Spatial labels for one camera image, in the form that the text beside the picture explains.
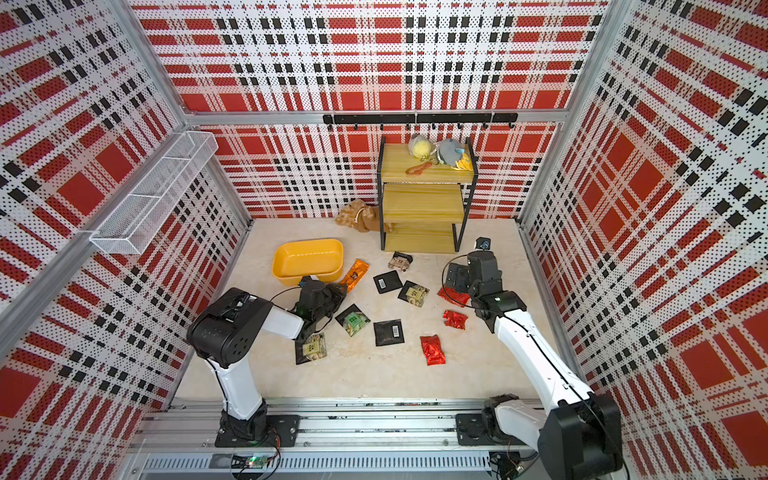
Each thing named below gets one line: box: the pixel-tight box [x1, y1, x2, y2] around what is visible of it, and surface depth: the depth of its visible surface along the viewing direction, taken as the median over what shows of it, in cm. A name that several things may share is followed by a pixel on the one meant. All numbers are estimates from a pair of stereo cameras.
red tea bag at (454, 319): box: [442, 310, 468, 330], surface depth 92 cm
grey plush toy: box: [436, 138, 465, 167], surface depth 87 cm
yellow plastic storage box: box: [272, 238, 344, 286], surface depth 110 cm
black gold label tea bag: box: [397, 280, 430, 307], surface depth 101 cm
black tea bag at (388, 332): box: [373, 319, 405, 347], surface depth 92 cm
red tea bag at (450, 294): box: [437, 284, 471, 307], surface depth 98 cm
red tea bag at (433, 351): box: [420, 334, 447, 366], surface depth 87 cm
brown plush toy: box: [335, 199, 393, 233], surface depth 113 cm
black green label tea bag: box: [335, 303, 371, 337], surface depth 95 cm
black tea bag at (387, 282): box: [373, 270, 403, 294], surface depth 105 cm
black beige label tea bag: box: [295, 332, 327, 365], surface depth 88 cm
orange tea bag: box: [339, 258, 370, 293], surface depth 106 cm
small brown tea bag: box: [388, 251, 414, 272], surface depth 110 cm
